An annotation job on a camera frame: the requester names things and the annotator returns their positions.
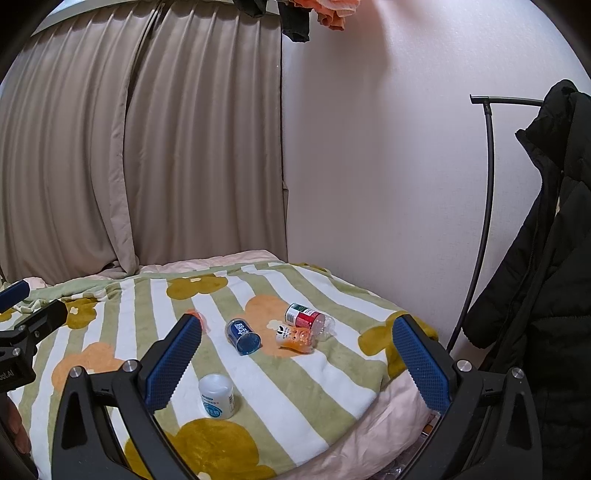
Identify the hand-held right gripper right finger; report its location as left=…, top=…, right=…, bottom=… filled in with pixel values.
left=392, top=314, right=544, bottom=480

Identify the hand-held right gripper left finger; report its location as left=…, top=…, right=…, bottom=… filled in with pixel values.
left=50, top=313, right=204, bottom=480

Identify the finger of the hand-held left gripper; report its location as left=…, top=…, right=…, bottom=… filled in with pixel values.
left=0, top=299, right=69, bottom=344
left=0, top=279, right=31, bottom=313

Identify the orange translucent cup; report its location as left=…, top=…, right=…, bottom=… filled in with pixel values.
left=187, top=310, right=212, bottom=336

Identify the person's left hand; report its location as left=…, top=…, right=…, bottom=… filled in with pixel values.
left=0, top=394, right=33, bottom=464

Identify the white jar blue label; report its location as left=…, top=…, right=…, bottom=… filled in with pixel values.
left=198, top=374, right=236, bottom=421

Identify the striped floral blanket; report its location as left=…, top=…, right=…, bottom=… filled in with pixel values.
left=0, top=262, right=439, bottom=480

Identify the red green labelled bottle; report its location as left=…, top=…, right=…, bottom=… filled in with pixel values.
left=284, top=302, right=337, bottom=342

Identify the beige curtain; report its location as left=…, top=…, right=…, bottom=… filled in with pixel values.
left=0, top=9, right=155, bottom=281
left=124, top=4, right=290, bottom=272

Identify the black padded jacket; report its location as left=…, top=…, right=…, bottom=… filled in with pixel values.
left=464, top=79, right=591, bottom=480

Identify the black metal clothes rack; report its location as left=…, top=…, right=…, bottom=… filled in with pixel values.
left=445, top=94, right=546, bottom=357

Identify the black hanging cloth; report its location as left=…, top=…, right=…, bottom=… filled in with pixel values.
left=233, top=0, right=313, bottom=45

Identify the orange hanging cloth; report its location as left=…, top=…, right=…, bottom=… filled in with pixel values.
left=288, top=0, right=363, bottom=32

